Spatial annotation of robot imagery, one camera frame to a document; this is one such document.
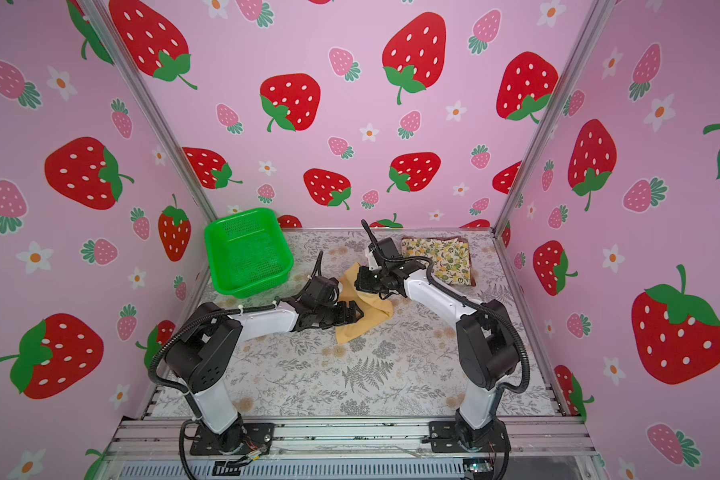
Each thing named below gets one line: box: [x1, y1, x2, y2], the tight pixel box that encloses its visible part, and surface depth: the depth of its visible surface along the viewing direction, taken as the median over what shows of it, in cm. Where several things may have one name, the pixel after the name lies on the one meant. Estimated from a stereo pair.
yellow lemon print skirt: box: [401, 238, 471, 285], surface depth 109 cm
